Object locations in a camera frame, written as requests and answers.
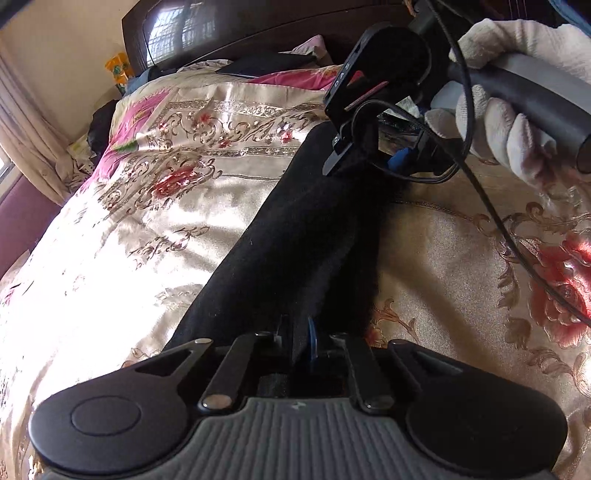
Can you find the yellow packet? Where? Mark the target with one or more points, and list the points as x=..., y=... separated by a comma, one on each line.
x=117, y=67

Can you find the black cloth heap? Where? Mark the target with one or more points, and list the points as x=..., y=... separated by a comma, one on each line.
x=101, y=127

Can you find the floral satin bedspread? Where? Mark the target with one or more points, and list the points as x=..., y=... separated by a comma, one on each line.
x=115, y=254

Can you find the beige curtain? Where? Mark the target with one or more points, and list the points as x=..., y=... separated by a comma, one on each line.
x=32, y=120

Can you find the white patterned cloth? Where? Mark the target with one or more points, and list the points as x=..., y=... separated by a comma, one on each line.
x=82, y=161

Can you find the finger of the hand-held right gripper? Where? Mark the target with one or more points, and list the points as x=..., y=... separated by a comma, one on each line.
x=339, y=154
x=399, y=160

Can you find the black pants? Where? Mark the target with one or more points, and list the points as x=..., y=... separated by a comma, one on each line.
x=300, y=230

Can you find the dark wooden headboard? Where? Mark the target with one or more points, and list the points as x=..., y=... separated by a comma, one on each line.
x=258, y=32

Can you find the person's right hand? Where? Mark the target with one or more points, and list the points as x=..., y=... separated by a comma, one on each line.
x=489, y=124

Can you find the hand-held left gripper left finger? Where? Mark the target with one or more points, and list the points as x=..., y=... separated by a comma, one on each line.
x=281, y=330

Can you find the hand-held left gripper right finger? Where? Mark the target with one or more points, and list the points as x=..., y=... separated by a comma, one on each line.
x=312, y=339

